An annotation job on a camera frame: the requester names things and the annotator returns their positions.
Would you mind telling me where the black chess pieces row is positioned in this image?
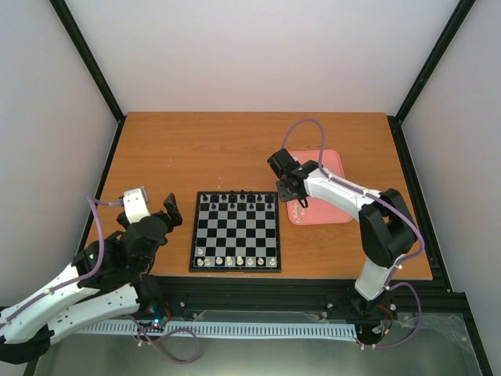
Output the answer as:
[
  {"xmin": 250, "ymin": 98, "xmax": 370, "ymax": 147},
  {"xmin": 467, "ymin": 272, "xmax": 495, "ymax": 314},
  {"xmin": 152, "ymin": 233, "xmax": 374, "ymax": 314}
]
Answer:
[{"xmin": 197, "ymin": 190, "xmax": 278, "ymax": 212}]

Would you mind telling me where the left black frame post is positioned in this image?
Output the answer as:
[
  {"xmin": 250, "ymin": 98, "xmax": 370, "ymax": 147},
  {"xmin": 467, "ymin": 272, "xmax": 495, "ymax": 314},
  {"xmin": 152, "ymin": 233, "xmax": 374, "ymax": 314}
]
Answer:
[{"xmin": 49, "ymin": 0, "xmax": 126, "ymax": 123}]

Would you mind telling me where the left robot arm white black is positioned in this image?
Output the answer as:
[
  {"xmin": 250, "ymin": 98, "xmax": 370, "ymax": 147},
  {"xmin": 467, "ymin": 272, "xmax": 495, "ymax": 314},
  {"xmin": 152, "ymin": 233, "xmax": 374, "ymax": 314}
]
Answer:
[{"xmin": 1, "ymin": 188, "xmax": 182, "ymax": 364}]

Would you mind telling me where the pink plastic tray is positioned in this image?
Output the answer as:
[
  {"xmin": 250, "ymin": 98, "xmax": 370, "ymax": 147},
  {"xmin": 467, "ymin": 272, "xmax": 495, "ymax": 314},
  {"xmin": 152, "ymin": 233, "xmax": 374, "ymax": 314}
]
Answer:
[{"xmin": 287, "ymin": 150, "xmax": 352, "ymax": 226}]

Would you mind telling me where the black frame post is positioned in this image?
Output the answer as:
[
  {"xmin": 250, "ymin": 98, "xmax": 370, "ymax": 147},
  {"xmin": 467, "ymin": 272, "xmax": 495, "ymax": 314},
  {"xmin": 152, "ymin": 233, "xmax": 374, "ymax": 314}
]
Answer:
[
  {"xmin": 394, "ymin": 0, "xmax": 477, "ymax": 122},
  {"xmin": 49, "ymin": 0, "xmax": 126, "ymax": 123}
]

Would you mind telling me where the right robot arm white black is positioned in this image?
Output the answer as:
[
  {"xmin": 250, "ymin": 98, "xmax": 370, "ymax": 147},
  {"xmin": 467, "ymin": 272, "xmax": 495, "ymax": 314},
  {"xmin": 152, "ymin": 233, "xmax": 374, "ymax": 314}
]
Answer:
[{"xmin": 267, "ymin": 148, "xmax": 424, "ymax": 301}]

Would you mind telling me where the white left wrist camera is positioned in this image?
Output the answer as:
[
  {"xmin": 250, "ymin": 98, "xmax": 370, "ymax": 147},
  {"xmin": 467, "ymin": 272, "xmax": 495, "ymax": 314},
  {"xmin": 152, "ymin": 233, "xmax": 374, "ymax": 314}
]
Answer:
[{"xmin": 122, "ymin": 186, "xmax": 150, "ymax": 224}]

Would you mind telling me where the metal sheet front panel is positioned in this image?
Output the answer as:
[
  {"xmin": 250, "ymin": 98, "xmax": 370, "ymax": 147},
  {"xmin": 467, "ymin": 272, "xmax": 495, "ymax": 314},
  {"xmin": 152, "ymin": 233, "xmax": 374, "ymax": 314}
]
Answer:
[{"xmin": 24, "ymin": 314, "xmax": 487, "ymax": 375}]

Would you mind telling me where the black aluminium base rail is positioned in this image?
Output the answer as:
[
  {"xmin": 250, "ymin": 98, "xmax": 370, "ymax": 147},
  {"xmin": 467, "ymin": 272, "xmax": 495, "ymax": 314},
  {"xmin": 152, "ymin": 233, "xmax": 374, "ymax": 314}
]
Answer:
[{"xmin": 155, "ymin": 274, "xmax": 470, "ymax": 317}]

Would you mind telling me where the black white chess board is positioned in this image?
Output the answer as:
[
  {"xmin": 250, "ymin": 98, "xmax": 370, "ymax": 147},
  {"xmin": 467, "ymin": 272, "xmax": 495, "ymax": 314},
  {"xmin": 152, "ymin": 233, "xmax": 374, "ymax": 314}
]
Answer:
[{"xmin": 189, "ymin": 196, "xmax": 282, "ymax": 273}]

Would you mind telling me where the right black frame post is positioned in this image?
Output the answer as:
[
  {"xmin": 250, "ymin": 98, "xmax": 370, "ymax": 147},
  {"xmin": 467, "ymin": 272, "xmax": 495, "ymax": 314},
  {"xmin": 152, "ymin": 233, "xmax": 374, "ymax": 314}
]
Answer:
[{"xmin": 394, "ymin": 0, "xmax": 477, "ymax": 122}]

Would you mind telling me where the light blue slotted cable duct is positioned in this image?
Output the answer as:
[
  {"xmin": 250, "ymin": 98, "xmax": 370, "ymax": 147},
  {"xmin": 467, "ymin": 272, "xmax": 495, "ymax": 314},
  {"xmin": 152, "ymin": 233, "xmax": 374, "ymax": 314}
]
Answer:
[{"xmin": 79, "ymin": 319, "xmax": 357, "ymax": 342}]

